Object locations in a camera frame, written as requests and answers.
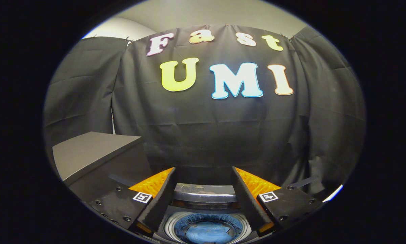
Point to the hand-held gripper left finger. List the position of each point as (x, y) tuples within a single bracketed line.
[(160, 203)]

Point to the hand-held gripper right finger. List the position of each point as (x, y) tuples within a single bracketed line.
[(245, 203)]

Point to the grey washing machine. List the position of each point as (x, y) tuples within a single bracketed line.
[(206, 204)]

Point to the dark transparent washing machine lid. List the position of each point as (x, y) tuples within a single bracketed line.
[(206, 217)]

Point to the light blue polo shirt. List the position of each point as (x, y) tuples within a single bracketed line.
[(206, 234)]

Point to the grey cabinet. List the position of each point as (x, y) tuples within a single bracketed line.
[(94, 149)]

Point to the white sheet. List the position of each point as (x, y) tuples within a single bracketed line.
[(334, 193)]

